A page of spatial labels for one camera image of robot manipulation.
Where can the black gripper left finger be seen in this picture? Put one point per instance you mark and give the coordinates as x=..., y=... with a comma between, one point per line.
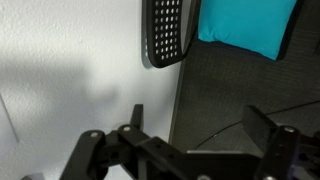
x=133, y=141

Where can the black perforated metal chair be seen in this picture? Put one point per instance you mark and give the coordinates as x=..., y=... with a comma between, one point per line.
x=151, y=36

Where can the teal cushion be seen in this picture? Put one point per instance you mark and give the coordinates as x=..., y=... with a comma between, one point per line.
x=246, y=23

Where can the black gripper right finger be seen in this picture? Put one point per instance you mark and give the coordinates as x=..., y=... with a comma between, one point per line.
x=283, y=150

